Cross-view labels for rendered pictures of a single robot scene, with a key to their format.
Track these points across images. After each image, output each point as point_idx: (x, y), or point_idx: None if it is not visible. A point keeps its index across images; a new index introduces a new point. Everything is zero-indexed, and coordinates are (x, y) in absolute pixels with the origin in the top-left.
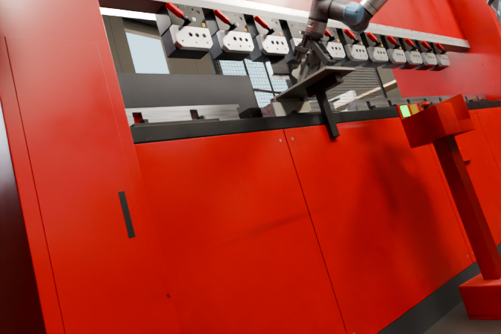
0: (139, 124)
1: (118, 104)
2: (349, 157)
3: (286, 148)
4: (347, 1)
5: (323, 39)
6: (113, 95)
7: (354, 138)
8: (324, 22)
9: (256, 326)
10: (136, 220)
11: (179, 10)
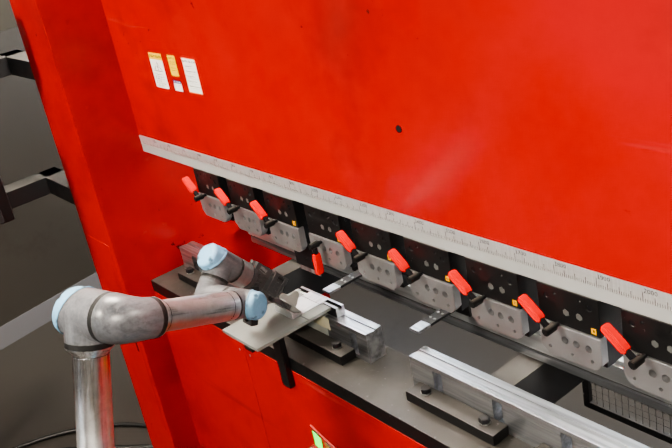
0: (179, 274)
1: (122, 285)
2: (309, 414)
3: (245, 359)
4: (195, 291)
5: (360, 247)
6: (120, 279)
7: (320, 404)
8: (241, 275)
9: (225, 436)
10: (138, 345)
11: (188, 188)
